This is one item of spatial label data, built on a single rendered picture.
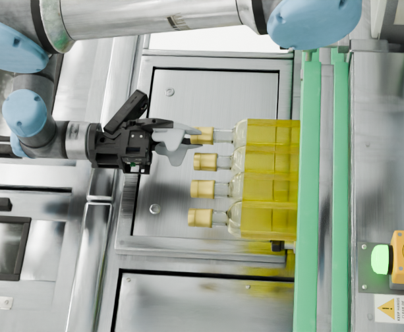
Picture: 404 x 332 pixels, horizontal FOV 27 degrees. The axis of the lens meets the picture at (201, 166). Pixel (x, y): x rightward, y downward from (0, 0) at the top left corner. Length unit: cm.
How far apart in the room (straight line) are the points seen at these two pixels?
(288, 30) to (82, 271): 78
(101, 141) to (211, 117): 27
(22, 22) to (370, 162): 61
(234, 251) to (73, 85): 57
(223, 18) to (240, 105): 72
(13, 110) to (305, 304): 61
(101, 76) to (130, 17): 80
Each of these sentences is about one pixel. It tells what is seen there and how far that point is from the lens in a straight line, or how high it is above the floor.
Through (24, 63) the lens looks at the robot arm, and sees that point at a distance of 117.
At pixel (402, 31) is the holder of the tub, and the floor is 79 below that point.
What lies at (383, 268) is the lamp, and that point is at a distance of 127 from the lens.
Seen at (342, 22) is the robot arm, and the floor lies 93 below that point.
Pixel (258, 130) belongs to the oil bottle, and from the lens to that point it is 156.
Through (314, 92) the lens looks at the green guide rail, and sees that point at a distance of 148.
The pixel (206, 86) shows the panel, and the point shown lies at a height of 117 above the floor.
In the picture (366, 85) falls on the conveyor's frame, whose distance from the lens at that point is 147.
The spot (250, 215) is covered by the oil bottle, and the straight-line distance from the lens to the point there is 148.
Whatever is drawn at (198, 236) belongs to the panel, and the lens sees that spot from 164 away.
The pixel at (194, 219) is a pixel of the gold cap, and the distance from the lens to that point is 150.
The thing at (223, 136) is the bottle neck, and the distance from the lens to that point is 158.
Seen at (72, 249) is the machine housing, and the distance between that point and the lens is 169.
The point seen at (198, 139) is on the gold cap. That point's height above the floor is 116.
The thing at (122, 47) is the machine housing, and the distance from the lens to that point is 190.
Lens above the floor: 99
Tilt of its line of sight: 6 degrees up
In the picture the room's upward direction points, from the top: 88 degrees counter-clockwise
